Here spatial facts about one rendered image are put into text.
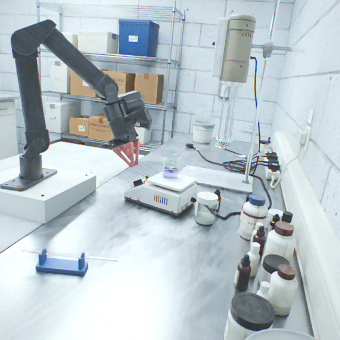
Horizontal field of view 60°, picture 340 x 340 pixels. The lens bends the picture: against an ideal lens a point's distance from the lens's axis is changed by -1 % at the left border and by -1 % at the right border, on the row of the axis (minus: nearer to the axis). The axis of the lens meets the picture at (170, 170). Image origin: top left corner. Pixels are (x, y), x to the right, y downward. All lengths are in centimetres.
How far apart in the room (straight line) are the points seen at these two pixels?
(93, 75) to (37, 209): 40
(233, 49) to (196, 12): 221
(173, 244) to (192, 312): 22
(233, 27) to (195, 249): 76
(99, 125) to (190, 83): 105
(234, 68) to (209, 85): 211
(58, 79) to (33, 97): 260
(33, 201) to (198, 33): 273
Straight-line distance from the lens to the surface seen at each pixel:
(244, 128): 324
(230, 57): 114
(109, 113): 96
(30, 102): 91
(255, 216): 80
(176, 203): 87
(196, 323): 57
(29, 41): 90
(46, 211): 83
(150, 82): 301
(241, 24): 115
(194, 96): 327
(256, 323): 49
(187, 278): 66
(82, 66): 93
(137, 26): 312
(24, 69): 91
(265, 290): 59
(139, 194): 93
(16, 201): 88
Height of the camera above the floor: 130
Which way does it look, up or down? 18 degrees down
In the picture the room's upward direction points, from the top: 6 degrees clockwise
